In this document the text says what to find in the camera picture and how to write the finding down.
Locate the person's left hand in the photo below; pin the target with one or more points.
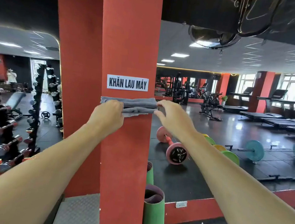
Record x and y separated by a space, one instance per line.
107 118

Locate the person's right hand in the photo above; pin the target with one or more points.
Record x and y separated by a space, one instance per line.
176 119

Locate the grey towel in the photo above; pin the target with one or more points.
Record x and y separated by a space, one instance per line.
137 105

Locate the person's right forearm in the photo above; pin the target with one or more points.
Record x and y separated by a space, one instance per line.
234 192

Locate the person's left forearm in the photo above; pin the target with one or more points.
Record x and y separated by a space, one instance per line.
36 183

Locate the black weight machine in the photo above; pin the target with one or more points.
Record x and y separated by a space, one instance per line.
180 93

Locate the pink plate barbell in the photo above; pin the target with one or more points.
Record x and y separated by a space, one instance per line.
176 153

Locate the black exercise machine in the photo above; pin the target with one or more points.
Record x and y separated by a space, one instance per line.
209 107

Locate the white paper sign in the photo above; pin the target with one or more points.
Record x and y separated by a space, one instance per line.
127 83

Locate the green weight plate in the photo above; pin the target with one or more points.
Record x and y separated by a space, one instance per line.
231 156
210 140

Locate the green potted plant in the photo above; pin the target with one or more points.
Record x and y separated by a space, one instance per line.
223 98

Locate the tall black dumbbell tower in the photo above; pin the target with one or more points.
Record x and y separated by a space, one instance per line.
37 103
55 97

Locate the black treadmill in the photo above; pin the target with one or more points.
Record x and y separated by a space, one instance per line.
258 115
284 122
232 109

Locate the green rolled exercise mat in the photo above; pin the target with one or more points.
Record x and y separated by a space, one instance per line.
153 223
150 174

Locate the red pillar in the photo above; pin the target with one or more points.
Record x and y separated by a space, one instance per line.
133 47

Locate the teal plate barbell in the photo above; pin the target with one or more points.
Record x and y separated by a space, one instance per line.
254 150

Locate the grey checker plate base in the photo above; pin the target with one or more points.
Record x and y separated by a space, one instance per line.
77 214

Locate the white wall socket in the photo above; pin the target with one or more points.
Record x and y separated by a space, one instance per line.
181 204

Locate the black wall fan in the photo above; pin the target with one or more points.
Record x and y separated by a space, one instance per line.
280 14

